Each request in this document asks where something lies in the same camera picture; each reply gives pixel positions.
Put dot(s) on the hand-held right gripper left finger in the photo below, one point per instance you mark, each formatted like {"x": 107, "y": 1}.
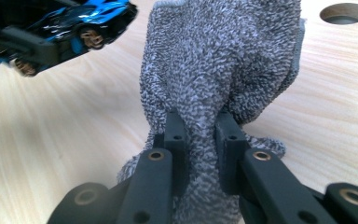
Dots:
{"x": 178, "y": 155}

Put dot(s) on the blue toy car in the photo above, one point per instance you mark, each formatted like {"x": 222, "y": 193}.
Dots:
{"x": 99, "y": 15}

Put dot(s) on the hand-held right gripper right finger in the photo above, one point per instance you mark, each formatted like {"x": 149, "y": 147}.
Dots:
{"x": 228, "y": 161}

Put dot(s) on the grey towel cloth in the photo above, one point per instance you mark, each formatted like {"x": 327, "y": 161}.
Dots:
{"x": 211, "y": 62}

